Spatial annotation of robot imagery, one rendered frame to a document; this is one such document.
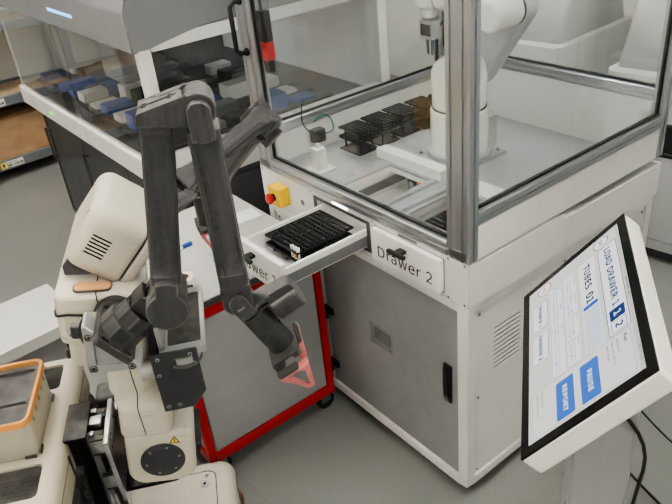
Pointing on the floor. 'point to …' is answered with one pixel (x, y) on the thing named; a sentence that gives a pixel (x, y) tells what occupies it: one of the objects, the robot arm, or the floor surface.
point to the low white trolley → (250, 354)
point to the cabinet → (435, 356)
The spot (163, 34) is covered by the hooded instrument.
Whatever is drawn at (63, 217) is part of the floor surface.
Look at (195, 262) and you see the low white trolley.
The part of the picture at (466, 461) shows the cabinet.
